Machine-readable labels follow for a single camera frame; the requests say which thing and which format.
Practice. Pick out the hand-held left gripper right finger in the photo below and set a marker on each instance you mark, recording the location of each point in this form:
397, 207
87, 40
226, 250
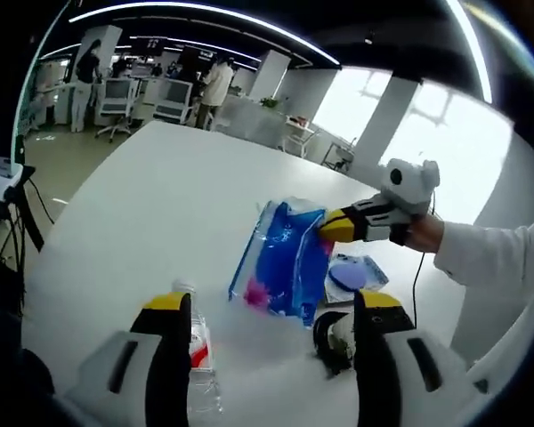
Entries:
378, 364

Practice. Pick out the black tripod stand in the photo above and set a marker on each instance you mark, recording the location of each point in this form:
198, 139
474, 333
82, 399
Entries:
34, 218

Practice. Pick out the person's right hand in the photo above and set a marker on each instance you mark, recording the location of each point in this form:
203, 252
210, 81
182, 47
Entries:
427, 236

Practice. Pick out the hanging dark monitor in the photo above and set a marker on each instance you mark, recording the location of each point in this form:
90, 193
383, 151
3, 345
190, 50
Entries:
198, 54

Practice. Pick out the wipes pack blue lid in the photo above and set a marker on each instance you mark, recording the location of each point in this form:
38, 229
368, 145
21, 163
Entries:
347, 273

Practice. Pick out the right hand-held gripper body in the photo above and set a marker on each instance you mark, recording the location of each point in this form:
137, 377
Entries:
409, 187

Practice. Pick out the potted green plant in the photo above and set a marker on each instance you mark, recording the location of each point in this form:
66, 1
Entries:
269, 103

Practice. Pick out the white office chair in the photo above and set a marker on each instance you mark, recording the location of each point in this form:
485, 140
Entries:
338, 153
173, 95
118, 93

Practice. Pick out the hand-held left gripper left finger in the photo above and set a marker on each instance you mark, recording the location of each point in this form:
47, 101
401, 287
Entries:
164, 364

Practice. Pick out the white table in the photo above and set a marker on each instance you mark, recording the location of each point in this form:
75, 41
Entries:
160, 200

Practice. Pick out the clear water bottle red label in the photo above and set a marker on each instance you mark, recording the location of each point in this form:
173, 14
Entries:
202, 356

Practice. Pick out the blue plastic package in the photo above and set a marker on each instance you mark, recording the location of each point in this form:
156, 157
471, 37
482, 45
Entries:
280, 262

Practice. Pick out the small white desk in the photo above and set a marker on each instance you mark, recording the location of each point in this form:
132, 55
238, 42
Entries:
300, 133

